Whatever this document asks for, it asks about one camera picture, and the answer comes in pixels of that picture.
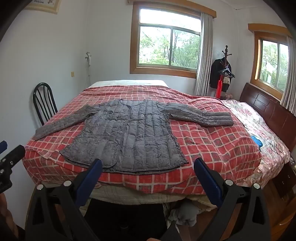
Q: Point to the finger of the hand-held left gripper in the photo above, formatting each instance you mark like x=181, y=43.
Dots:
x=13, y=154
x=2, y=146

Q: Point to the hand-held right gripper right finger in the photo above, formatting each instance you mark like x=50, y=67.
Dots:
x=208, y=178

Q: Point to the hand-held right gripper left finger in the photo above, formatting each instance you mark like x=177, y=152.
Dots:
x=90, y=178

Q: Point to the grey quilted jacket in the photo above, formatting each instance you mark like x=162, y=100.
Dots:
x=136, y=134

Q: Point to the red plaid blanket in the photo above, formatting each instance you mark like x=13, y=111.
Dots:
x=208, y=148

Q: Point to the grey crumpled cloth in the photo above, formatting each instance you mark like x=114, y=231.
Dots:
x=185, y=214

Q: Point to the black metal chair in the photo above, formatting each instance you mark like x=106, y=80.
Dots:
x=44, y=102

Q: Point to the blue cloth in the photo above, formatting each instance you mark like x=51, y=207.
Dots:
x=257, y=141

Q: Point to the pink floral quilt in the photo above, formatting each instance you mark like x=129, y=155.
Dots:
x=259, y=132

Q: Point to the red hanging bag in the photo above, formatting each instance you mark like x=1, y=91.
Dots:
x=219, y=89

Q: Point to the dark wooden headboard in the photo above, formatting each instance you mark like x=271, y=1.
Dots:
x=268, y=111

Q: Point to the white bed sheet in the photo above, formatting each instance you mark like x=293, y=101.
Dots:
x=129, y=83

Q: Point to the dark hanging coat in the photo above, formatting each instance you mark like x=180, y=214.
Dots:
x=217, y=73

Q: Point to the grey curtain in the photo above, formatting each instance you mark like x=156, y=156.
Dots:
x=204, y=55
x=289, y=74

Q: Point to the wooden coat rack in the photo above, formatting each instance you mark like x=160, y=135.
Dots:
x=226, y=52

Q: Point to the small wooden framed window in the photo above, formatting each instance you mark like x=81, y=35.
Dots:
x=271, y=62

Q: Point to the large wooden framed window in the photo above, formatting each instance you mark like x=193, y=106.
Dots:
x=170, y=39

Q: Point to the framed wall picture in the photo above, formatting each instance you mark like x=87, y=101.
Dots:
x=44, y=5

